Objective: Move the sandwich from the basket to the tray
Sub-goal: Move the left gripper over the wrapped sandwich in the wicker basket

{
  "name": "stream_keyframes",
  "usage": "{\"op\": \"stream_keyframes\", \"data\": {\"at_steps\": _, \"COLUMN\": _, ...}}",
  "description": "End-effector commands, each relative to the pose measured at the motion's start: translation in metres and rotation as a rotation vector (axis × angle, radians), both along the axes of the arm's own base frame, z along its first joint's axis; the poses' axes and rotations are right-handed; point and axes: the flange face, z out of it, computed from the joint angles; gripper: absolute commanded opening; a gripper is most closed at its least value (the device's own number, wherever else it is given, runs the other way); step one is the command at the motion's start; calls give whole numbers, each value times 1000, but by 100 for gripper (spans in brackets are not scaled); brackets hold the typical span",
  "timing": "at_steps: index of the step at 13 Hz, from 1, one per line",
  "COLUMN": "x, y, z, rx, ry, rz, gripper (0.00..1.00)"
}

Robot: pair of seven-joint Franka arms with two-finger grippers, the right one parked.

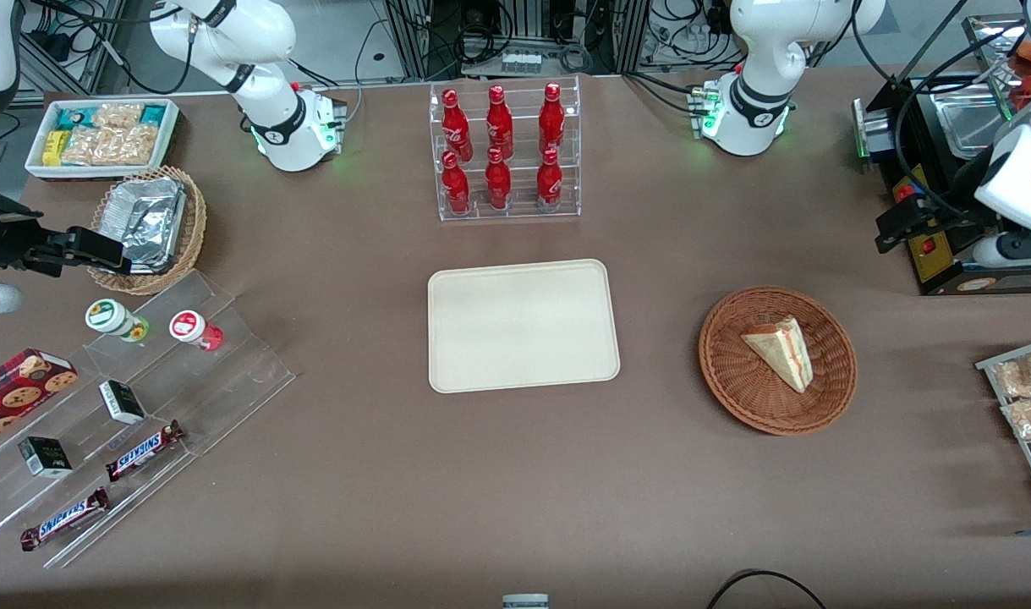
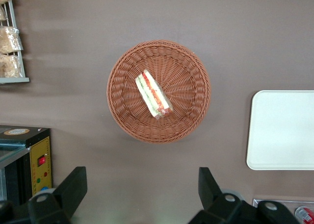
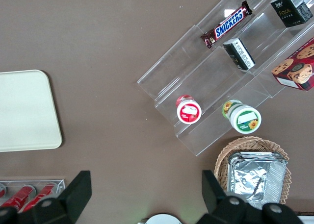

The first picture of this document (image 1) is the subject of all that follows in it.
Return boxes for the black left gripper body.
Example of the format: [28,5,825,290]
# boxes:
[875,198,961,255]

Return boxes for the triangular sandwich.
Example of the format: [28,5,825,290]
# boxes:
[741,315,814,394]

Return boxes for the light wicker basket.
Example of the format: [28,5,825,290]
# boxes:
[86,166,207,296]

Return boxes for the brown wicker basket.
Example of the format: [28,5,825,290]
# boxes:
[698,286,859,437]

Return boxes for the cream plastic tray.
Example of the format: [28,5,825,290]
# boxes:
[427,259,622,395]

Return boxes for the black food warmer machine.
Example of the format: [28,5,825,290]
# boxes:
[852,15,1031,297]

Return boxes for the aluminium foil container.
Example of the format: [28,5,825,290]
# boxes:
[99,178,186,273]

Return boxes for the cup with green lid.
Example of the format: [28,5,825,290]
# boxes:
[85,299,151,343]

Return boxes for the white rectangular snack bin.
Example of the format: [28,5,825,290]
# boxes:
[25,98,180,181]

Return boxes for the clear bag of puffed snacks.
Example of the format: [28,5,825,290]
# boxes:
[63,103,161,167]

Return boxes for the stainless steel pan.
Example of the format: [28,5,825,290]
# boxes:
[934,85,1013,159]

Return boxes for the cup with red lid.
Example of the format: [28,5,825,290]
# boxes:
[169,310,224,352]

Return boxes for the small black carton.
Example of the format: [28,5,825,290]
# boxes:
[18,436,74,480]
[99,380,147,425]

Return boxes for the red plaid cookie box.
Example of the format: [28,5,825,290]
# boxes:
[0,348,79,449]

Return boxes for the clear acrylic step display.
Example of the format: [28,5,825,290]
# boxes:
[0,269,296,569]

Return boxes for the Snickers chocolate bar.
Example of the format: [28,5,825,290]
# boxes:
[105,420,186,483]
[19,486,111,551]

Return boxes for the red cola bottle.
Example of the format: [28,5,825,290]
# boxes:
[441,151,471,215]
[486,85,514,160]
[536,147,563,209]
[441,88,474,162]
[539,82,566,156]
[485,147,513,211]

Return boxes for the clear acrylic bottle rack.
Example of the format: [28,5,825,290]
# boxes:
[429,74,582,222]

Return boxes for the metal wire rack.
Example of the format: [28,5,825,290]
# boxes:
[976,337,1031,517]

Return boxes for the black floor cable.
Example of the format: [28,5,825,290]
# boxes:
[705,569,829,609]

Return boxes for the aluminium frame rack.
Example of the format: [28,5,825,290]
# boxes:
[384,0,651,81]

